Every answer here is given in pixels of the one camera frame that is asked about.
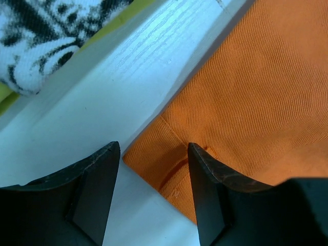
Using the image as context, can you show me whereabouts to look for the newspaper print yellow folded trousers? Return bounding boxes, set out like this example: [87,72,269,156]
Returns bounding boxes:
[1,0,150,112]

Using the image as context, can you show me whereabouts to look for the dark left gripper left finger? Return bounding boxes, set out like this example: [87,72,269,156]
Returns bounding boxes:
[1,141,120,245]

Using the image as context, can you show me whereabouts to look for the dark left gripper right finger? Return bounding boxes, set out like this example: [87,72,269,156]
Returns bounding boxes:
[188,143,327,245]

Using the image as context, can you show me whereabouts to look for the orange trousers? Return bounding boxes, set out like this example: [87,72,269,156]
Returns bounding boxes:
[123,0,327,221]

